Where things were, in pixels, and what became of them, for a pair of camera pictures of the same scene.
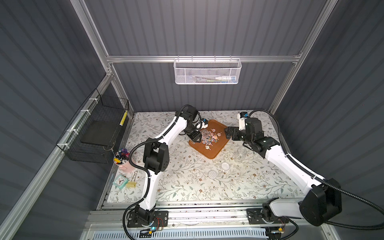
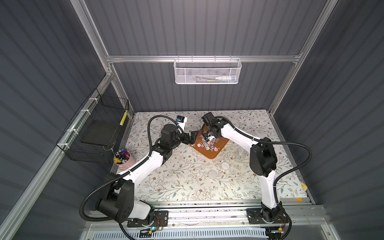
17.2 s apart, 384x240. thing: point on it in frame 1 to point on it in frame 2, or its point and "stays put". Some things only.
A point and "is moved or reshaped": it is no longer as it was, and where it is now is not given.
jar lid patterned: x=212 y=174 stays put
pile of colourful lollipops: x=213 y=137 is moved or reshaped
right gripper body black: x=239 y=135 to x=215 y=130
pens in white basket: x=225 y=79 stays put
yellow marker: x=123 y=118 stays put
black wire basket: x=90 y=134 stays put
